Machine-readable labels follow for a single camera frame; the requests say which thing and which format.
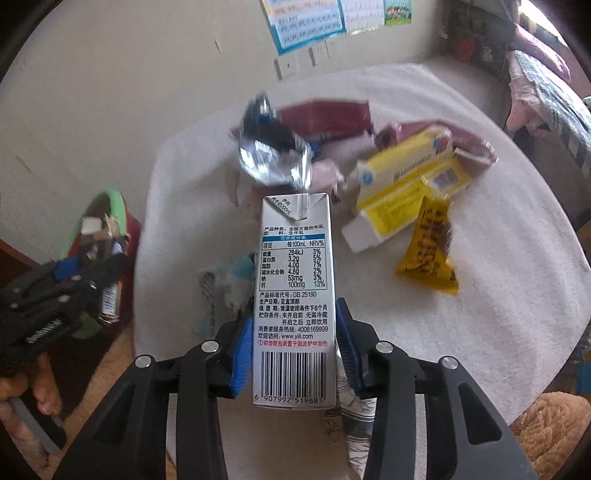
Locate white milk carton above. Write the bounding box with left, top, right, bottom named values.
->
left=252, top=193, right=337, bottom=410

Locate clear blue plastic wrapper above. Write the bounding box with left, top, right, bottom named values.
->
left=192, top=253, right=256, bottom=340

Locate gold yellow snack wrapper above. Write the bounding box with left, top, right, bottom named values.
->
left=396, top=196, right=460, bottom=295

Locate trash pile in bin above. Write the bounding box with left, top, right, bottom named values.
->
left=79, top=214, right=128, bottom=325

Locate person left hand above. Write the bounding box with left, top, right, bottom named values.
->
left=0, top=352, right=63, bottom=444

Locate brown plush cushion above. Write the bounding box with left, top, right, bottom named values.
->
left=510, top=392, right=590, bottom=479

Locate red bin green rim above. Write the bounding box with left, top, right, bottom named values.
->
left=62, top=189, right=141, bottom=326

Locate crumpled grey paper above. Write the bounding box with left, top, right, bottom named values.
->
left=324, top=350, right=377, bottom=480

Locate yellow medicine box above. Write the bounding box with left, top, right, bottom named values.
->
left=342, top=134, right=471, bottom=253

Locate blue silver foil bag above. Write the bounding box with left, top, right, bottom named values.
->
left=229, top=93, right=321, bottom=192

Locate pink torn wrapper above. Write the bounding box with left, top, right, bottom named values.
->
left=375, top=120, right=498, bottom=165

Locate bed with checkered quilt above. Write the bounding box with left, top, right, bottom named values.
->
left=505, top=22, right=591, bottom=186

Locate maroon snack bag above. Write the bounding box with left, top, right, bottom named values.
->
left=277, top=99, right=373, bottom=143

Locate pink pillow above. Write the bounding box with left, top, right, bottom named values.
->
left=512, top=24, right=572, bottom=83

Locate dark bedside shelf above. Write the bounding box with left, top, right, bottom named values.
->
left=439, top=1, right=515, bottom=81

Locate white wall socket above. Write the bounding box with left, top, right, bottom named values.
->
left=274, top=54, right=298, bottom=81

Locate blue alphabet wall poster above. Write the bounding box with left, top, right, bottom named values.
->
left=260, top=0, right=346, bottom=55

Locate white chart wall poster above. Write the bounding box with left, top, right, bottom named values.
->
left=341, top=0, right=385, bottom=35

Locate green chart wall poster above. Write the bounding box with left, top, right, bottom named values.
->
left=384, top=0, right=413, bottom=26

